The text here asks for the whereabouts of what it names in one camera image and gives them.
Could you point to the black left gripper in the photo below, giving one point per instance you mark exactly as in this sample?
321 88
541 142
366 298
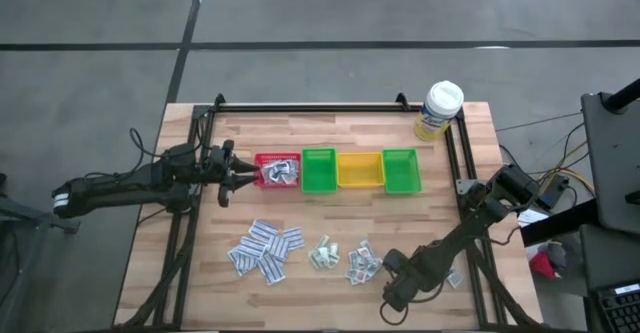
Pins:
225 173

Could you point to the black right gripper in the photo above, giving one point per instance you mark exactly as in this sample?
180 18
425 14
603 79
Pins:
407 280

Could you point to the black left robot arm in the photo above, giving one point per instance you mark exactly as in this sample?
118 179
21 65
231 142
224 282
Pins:
125 183

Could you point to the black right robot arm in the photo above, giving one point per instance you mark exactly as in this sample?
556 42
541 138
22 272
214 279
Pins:
470 233

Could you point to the red plastic basket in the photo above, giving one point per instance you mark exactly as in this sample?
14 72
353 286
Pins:
275 156

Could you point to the blue striped bandage packet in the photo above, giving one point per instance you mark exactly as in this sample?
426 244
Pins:
278 248
272 269
262 230
242 262
293 238
252 245

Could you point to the green plastic basket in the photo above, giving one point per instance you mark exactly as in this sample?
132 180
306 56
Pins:
319 173
400 170

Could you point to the grey mounting plate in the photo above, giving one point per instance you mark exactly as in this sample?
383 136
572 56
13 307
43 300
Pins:
465 187

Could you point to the yellow plastic basket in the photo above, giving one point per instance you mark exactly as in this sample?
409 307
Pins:
360 173

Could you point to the red grey fabric bundle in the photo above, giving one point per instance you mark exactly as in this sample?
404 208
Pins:
542 265

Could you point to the white paper sheet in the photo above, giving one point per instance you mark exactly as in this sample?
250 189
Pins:
530 216

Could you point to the black desk bar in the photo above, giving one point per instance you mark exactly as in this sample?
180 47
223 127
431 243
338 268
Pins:
560 223

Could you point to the black power box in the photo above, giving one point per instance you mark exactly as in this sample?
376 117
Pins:
552 188

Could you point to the yellow Lysol wipes canister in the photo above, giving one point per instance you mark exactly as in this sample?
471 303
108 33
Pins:
442 100

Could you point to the grey metal stand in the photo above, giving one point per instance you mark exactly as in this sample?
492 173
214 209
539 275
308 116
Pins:
35 220

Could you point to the black keyboard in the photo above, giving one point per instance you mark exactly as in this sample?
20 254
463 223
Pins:
622 313

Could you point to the black pole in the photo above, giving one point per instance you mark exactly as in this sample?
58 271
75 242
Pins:
625 95

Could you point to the black aluminium table frame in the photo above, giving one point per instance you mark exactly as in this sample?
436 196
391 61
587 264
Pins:
310 108

